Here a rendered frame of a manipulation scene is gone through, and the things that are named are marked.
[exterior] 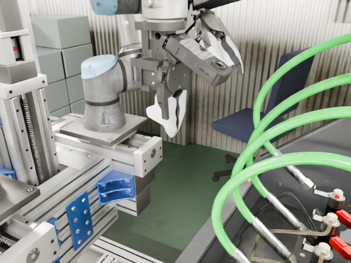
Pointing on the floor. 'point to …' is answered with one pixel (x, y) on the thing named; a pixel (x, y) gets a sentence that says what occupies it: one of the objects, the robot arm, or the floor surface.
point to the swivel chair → (227, 129)
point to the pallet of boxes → (62, 59)
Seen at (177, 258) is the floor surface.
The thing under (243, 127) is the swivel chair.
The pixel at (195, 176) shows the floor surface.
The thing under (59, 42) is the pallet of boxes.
